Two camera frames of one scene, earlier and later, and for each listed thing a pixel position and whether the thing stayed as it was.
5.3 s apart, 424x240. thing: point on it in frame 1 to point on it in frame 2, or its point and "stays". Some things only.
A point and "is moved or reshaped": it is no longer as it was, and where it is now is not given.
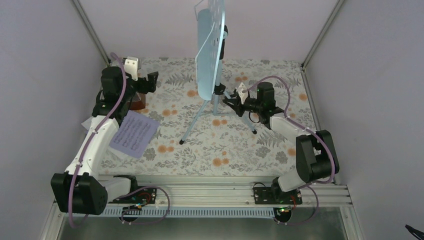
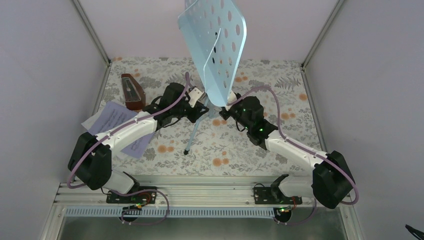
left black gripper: (152, 82) to (195, 114)
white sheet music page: (87, 123) stays
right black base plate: (275, 195) stays
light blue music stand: (212, 33) is moved or reshaped
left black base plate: (145, 196) stays
